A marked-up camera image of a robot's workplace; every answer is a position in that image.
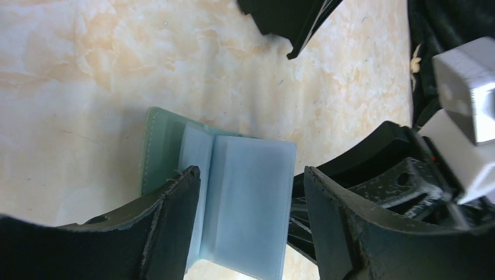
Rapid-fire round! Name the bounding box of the black floral blanket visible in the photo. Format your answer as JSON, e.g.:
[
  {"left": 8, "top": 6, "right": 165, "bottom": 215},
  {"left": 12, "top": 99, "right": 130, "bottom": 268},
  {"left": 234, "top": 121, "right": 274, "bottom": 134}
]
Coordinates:
[{"left": 407, "top": 0, "right": 494, "bottom": 130}]

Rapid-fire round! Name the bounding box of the green card holder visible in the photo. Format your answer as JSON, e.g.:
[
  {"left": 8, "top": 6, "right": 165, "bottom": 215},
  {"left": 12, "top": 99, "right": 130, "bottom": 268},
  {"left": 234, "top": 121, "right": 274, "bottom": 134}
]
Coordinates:
[{"left": 141, "top": 107, "right": 297, "bottom": 279}]

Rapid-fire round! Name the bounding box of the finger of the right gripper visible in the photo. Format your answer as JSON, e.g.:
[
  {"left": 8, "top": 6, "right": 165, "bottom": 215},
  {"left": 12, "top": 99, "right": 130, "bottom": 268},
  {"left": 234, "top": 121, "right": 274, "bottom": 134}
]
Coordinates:
[{"left": 287, "top": 197, "right": 316, "bottom": 264}]

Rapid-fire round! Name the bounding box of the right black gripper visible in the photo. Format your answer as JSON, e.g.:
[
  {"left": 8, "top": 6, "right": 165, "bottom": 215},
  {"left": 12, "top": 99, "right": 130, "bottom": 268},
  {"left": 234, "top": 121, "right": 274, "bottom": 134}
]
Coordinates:
[{"left": 317, "top": 121, "right": 494, "bottom": 229}]

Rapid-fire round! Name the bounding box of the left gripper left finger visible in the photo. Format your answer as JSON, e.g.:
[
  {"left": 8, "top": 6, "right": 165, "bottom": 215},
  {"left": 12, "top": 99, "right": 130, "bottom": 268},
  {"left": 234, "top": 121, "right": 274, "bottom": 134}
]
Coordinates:
[{"left": 1, "top": 166, "right": 200, "bottom": 279}]

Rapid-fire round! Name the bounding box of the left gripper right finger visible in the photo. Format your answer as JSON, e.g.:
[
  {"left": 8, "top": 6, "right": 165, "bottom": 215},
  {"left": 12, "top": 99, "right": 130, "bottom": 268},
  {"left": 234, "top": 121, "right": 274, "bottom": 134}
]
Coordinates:
[{"left": 304, "top": 166, "right": 494, "bottom": 279}]

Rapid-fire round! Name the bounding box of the black plastic box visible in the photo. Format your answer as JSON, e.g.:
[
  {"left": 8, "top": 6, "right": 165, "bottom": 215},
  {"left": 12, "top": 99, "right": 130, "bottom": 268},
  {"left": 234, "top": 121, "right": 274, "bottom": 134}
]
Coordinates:
[{"left": 237, "top": 0, "right": 342, "bottom": 60}]

